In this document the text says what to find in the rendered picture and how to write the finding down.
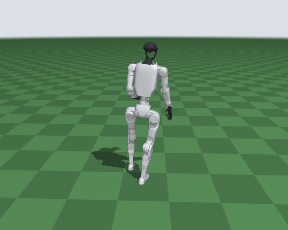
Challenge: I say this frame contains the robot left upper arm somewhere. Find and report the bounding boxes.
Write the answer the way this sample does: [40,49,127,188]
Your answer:
[126,64,136,92]

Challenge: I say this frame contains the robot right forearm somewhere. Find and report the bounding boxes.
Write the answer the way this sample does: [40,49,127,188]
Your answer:
[163,87,172,109]

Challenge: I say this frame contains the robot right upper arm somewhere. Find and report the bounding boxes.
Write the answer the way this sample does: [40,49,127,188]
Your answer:
[157,66,168,94]

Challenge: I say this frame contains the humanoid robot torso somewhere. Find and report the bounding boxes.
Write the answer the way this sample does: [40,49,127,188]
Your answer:
[134,61,159,118]

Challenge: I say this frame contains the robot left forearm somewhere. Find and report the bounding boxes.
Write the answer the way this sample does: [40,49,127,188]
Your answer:
[127,91,137,98]

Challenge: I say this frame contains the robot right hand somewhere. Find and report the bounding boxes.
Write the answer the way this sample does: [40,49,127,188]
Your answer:
[166,106,172,120]

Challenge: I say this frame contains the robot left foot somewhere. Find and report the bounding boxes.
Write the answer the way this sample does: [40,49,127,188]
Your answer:
[128,162,135,171]

